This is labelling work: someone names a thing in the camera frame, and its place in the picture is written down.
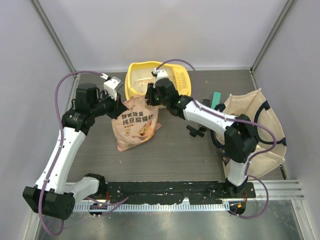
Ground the pink cat litter bag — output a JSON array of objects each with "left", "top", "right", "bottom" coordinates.
[{"left": 111, "top": 95, "right": 162, "bottom": 152}]

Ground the black bag clip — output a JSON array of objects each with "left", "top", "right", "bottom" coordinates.
[{"left": 186, "top": 125, "right": 207, "bottom": 137}]

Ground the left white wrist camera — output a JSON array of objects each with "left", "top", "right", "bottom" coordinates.
[{"left": 100, "top": 73, "right": 123, "bottom": 101}]

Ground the yellow slotted litter scoop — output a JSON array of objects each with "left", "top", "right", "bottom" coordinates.
[{"left": 172, "top": 64, "right": 192, "bottom": 96}]

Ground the aluminium rail frame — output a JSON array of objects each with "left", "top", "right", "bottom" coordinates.
[{"left": 31, "top": 178, "right": 306, "bottom": 202}]

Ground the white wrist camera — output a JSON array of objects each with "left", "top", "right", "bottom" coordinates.
[
  {"left": 151, "top": 68, "right": 169, "bottom": 88},
  {"left": 100, "top": 73, "right": 123, "bottom": 101}
]

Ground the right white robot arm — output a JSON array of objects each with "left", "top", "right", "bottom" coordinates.
[{"left": 145, "top": 78, "right": 258, "bottom": 198}]

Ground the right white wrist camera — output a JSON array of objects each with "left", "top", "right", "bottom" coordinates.
[{"left": 151, "top": 68, "right": 169, "bottom": 88}]

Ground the white slotted cable duct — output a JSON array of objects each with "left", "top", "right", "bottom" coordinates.
[{"left": 73, "top": 201, "right": 230, "bottom": 213}]

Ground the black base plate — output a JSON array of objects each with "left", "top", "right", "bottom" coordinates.
[{"left": 102, "top": 181, "right": 256, "bottom": 205}]

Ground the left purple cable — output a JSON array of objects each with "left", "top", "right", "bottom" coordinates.
[{"left": 38, "top": 70, "right": 130, "bottom": 236}]

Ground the teal flat stick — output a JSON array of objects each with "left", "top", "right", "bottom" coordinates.
[{"left": 211, "top": 92, "right": 221, "bottom": 109}]

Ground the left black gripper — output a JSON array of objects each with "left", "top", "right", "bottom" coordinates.
[{"left": 90, "top": 89, "right": 128, "bottom": 120}]

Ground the beige canvas tote bag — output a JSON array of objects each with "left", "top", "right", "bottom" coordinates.
[{"left": 210, "top": 88, "right": 287, "bottom": 178}]

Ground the yellow litter box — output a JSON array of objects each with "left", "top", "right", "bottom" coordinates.
[{"left": 124, "top": 61, "right": 194, "bottom": 111}]

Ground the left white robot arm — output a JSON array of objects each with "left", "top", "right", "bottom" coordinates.
[{"left": 22, "top": 80, "right": 127, "bottom": 220}]

